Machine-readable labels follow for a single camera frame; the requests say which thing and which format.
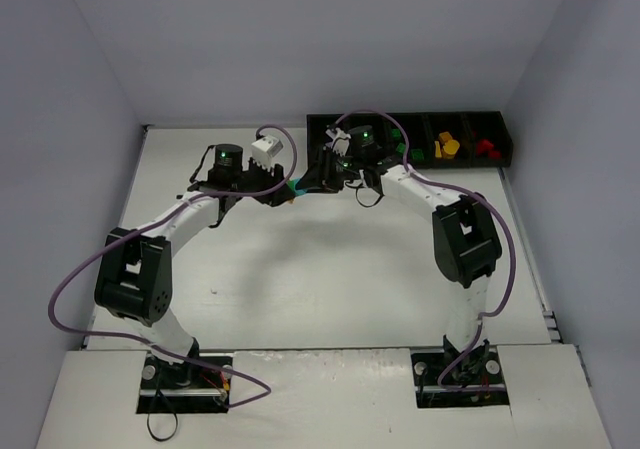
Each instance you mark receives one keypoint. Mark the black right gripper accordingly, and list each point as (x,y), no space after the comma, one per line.
(327,170)

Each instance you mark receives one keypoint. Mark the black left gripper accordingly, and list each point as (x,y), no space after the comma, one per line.
(267,184)

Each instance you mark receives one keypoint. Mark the light blue lego brick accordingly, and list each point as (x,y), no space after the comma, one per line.
(299,191)

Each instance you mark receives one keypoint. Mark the green curved lego brick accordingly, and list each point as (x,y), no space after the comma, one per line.
(417,155)

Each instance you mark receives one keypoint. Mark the yellow butterfly oval lego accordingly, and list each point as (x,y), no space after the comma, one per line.
(450,149)

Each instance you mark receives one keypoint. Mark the red arch lego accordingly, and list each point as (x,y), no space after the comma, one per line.
(483,148)

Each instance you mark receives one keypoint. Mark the yellow 2x4 lego brick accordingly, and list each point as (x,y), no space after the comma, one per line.
(438,150)

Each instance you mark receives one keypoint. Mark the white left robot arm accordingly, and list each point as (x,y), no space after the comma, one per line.
(135,277)

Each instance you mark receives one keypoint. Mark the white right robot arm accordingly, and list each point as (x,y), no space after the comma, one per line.
(465,242)

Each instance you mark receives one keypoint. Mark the black container row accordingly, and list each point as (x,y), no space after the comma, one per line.
(423,128)

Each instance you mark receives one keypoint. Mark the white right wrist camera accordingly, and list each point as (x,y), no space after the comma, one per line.
(339,141)

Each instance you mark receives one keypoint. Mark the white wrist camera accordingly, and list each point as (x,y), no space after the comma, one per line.
(264,150)
(339,141)

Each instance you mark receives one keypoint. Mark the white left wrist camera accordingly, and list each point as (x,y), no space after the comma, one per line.
(264,150)

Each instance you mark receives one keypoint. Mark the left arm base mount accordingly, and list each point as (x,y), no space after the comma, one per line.
(167,391)

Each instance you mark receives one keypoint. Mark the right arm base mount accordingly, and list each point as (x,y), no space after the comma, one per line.
(477,381)

